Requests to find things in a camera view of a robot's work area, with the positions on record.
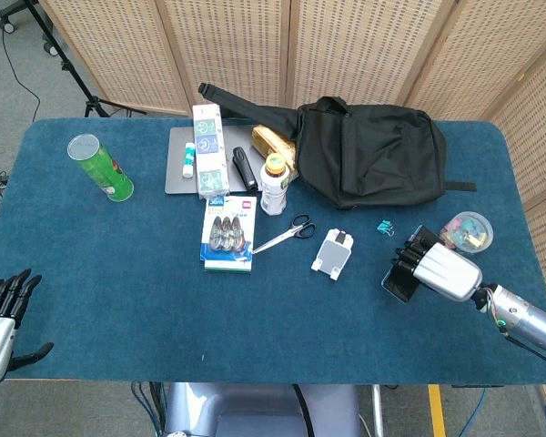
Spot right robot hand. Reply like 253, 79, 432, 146
390, 235, 484, 303

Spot black smartphone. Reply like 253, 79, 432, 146
381, 225, 442, 304

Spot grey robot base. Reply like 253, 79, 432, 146
163, 381, 363, 437

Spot white phone stand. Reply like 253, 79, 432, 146
310, 229, 356, 281

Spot black tripod stand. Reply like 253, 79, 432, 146
0, 0, 147, 118

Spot clear tub of clips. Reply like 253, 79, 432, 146
439, 211, 495, 255

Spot black backpack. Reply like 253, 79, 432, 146
197, 82, 477, 210

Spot blue table cloth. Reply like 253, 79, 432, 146
0, 117, 546, 386

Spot white bottle yellow cap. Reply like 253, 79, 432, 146
259, 153, 288, 217

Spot green chips can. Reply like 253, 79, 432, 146
66, 133, 136, 203

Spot gold snack bag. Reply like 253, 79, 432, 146
251, 125, 299, 183

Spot binder clips package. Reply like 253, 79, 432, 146
199, 195, 258, 266

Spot grey laptop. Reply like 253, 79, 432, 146
164, 126, 265, 196

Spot white green glue stick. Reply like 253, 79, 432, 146
181, 141, 197, 178

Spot white tissue pack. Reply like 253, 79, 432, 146
191, 103, 232, 201

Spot black handled scissors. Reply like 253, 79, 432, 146
252, 213, 317, 255

